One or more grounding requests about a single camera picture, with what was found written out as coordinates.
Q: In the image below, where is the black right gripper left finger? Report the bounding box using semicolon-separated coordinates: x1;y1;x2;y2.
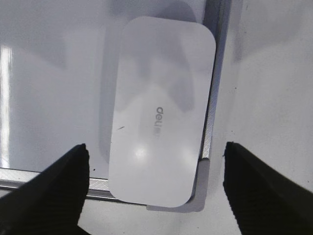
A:
0;144;89;235

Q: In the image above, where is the white board eraser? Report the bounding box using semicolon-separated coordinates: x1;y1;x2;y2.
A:
109;16;216;208

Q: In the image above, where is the white board with grey frame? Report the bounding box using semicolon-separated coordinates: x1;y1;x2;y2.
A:
0;0;231;212

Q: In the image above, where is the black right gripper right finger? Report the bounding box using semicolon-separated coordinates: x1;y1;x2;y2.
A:
223;142;313;235

